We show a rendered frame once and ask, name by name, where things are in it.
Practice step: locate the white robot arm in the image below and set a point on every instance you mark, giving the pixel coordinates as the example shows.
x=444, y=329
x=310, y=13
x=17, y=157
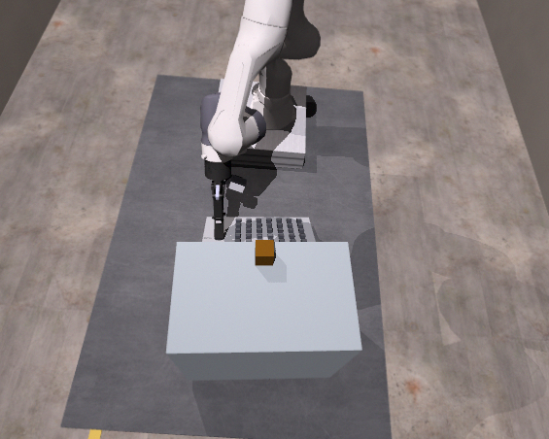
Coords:
x=260, y=48

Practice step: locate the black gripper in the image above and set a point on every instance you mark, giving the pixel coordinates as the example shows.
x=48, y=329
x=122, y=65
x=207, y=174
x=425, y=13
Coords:
x=218, y=172

